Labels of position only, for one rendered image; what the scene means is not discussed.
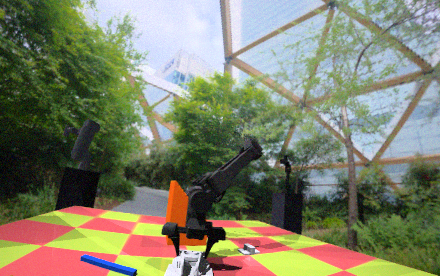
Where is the blue flat bar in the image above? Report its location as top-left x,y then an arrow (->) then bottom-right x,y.
80,254 -> 137,276

